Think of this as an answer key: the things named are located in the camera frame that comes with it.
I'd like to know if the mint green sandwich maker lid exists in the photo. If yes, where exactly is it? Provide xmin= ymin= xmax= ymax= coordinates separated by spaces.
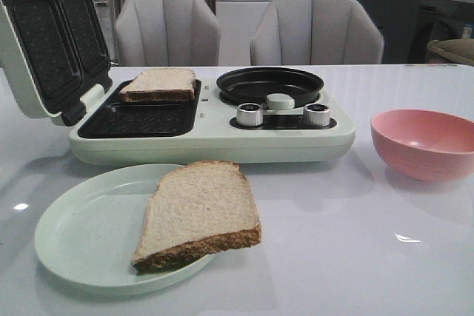
xmin=1 ymin=0 xmax=112 ymax=126

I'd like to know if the right silver control knob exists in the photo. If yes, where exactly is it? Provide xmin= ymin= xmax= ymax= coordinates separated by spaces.
xmin=302 ymin=103 xmax=330 ymax=127

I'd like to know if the pink plastic bowl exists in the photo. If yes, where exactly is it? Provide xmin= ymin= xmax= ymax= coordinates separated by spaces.
xmin=371 ymin=109 xmax=473 ymax=182

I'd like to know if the black round frying pan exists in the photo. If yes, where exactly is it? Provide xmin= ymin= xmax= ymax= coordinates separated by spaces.
xmin=216 ymin=67 xmax=324 ymax=107

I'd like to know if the grey upholstered chair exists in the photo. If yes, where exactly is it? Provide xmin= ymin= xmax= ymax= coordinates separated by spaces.
xmin=114 ymin=0 xmax=220 ymax=67
xmin=250 ymin=0 xmax=384 ymax=66

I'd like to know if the left silver control knob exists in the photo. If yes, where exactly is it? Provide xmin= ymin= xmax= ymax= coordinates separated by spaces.
xmin=236 ymin=103 xmax=264 ymax=127

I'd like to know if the mint green round plate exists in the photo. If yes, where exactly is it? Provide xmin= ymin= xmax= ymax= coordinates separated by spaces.
xmin=34 ymin=164 xmax=213 ymax=296

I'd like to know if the dark washing machine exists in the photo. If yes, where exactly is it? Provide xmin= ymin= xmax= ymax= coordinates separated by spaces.
xmin=407 ymin=0 xmax=473 ymax=64

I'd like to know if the left grey upholstered chair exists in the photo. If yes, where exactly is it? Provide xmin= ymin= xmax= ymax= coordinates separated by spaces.
xmin=114 ymin=0 xmax=220 ymax=67

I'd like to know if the bread slice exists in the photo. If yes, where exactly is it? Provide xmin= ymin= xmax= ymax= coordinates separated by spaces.
xmin=119 ymin=68 xmax=196 ymax=102
xmin=131 ymin=161 xmax=261 ymax=272

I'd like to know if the mint green breakfast maker base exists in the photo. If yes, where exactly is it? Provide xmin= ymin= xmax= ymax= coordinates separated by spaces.
xmin=69 ymin=70 xmax=356 ymax=167

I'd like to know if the silver control knob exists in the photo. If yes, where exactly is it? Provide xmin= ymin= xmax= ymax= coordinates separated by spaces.
xmin=302 ymin=103 xmax=330 ymax=127
xmin=236 ymin=103 xmax=264 ymax=127

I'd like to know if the right grey upholstered chair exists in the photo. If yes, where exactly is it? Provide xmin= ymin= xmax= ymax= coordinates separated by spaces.
xmin=250 ymin=0 xmax=384 ymax=66

